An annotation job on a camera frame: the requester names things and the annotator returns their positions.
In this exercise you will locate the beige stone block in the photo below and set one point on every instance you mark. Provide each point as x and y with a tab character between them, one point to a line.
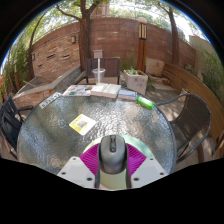
155	66

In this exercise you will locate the colourful magazine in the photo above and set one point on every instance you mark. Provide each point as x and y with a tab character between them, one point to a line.
78	90

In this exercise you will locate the brick raised planter bed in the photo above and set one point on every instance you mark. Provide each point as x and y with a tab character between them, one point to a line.
40	91

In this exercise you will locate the white planter box with plants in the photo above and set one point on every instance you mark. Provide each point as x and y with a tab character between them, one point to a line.
136	83

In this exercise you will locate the large tree trunk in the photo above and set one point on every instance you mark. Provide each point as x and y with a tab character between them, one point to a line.
84	40

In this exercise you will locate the black slatted patio chair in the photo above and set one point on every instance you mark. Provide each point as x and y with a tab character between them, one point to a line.
10	126

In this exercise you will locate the wooden garden lamp post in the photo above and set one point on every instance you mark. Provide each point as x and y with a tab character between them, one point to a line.
142	46

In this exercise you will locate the dark wicker chair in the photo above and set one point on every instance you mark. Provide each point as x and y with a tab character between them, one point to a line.
191	123

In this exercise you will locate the green bottle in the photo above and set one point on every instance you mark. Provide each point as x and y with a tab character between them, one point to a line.
145	102

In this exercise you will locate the grey wall box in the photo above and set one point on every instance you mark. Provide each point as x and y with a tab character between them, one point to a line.
98	54

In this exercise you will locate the grey computer mouse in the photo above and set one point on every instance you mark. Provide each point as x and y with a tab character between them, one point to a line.
113	156

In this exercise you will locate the dark wooden chair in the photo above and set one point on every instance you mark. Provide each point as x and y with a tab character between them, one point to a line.
111	66

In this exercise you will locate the clear plastic cup with straw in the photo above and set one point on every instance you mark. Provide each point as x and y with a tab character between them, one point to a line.
98	76

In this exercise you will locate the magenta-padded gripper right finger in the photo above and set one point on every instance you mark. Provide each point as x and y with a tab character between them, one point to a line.
148	171

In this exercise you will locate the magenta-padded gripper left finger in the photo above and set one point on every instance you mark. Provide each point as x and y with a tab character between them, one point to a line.
75	171

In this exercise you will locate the slim tree trunk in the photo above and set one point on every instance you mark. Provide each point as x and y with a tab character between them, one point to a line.
175	40

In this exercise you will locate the thin closed book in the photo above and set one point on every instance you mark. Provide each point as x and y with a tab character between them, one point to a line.
127	95

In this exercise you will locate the yellow card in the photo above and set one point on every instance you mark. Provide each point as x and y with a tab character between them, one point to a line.
82	124

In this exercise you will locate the wall lamp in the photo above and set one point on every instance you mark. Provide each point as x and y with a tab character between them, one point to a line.
73	39

